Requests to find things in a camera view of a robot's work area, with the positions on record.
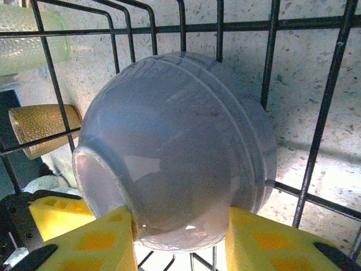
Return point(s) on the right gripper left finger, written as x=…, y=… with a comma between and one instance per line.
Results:
x=98, y=248

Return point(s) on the amber textured cup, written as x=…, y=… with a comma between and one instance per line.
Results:
x=36, y=124

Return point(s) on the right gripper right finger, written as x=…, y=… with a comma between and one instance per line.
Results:
x=268, y=248

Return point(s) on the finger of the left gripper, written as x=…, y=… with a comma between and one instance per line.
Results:
x=65, y=220

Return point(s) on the pale green textured cup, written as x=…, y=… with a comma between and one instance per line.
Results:
x=25, y=53

